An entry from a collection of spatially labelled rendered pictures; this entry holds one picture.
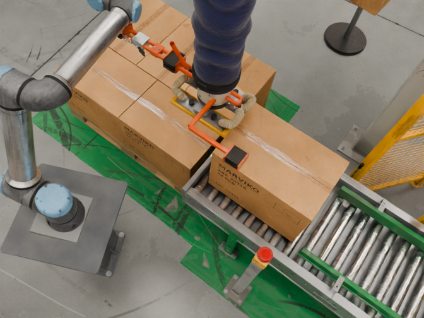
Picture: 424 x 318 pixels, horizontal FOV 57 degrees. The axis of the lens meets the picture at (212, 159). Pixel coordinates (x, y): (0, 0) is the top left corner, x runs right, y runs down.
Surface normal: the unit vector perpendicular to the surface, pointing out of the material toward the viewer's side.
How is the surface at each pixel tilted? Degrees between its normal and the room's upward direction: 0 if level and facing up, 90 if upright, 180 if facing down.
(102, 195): 0
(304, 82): 0
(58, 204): 10
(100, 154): 0
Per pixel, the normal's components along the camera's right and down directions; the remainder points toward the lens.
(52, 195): 0.20, -0.35
